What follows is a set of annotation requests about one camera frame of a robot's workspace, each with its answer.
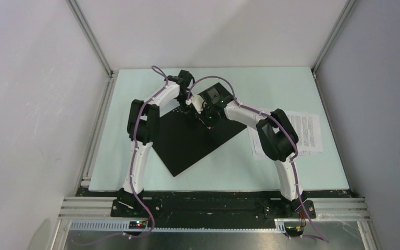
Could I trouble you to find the red black folder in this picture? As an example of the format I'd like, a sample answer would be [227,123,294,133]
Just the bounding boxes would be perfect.
[153,82,249,178]

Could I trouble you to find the printed paper sheets stack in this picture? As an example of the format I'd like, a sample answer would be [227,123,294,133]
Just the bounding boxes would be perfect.
[247,111,323,160]

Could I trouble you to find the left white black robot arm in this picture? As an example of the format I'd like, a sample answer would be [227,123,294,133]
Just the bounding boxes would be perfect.
[117,66,195,217]

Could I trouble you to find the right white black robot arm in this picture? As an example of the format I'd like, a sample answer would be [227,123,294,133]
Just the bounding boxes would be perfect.
[186,83,311,219]

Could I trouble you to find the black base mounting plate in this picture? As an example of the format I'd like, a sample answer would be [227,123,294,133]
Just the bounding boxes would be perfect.
[76,189,354,229]

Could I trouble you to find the left small controller board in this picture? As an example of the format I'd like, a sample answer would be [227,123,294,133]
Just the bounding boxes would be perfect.
[128,220,147,230]

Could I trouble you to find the small controller board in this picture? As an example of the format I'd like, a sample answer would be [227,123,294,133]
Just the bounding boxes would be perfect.
[285,226,305,238]
[128,220,147,230]

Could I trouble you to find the right small controller board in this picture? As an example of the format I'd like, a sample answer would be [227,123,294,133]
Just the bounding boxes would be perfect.
[285,226,305,238]

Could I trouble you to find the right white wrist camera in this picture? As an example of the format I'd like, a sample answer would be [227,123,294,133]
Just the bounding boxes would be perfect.
[186,95,206,114]

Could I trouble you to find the white slotted cable duct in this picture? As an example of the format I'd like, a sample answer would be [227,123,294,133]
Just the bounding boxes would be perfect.
[70,220,285,233]

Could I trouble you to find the left aluminium corner post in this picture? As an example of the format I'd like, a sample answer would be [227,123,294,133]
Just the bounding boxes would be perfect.
[66,0,114,77]

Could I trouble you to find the aluminium corner post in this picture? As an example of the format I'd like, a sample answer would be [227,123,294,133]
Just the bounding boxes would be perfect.
[311,0,359,78]
[66,0,114,77]

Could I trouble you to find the right aluminium corner post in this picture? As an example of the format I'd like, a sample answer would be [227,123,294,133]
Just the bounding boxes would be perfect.
[311,0,359,78]

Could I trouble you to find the aluminium frame rails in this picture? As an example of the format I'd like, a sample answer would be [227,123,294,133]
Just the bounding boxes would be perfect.
[47,196,382,249]

